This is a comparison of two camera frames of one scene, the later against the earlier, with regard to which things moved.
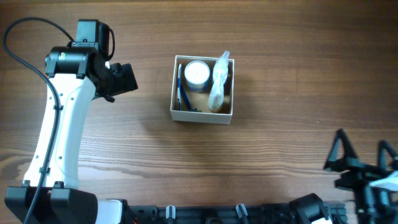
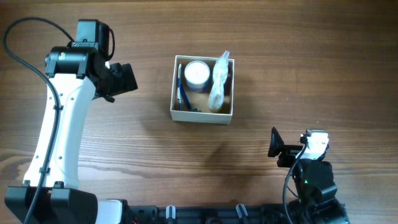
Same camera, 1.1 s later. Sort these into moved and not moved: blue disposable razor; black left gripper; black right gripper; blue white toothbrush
Moved: black right gripper
Not moved: blue white toothbrush; black left gripper; blue disposable razor
